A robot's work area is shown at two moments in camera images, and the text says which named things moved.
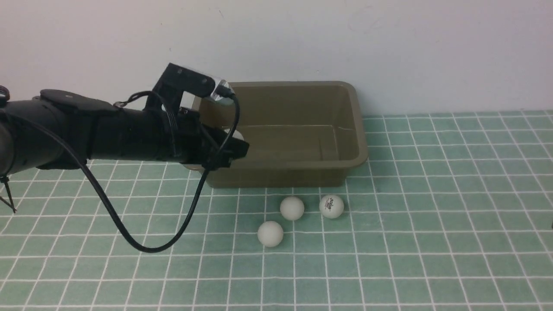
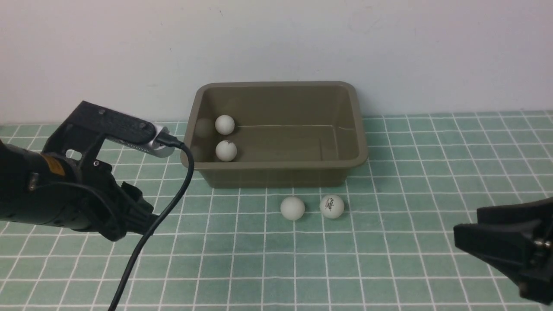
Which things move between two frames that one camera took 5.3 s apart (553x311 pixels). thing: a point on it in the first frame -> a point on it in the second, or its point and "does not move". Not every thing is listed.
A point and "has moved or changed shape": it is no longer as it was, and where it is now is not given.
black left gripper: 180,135 -> 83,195
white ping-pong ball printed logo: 331,206 does not move
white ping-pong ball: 236,134 -> 224,124
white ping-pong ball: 270,233 has moved or changed shape
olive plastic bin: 302,134 does not move
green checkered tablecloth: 451,211 does not move
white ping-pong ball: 292,208 does not move
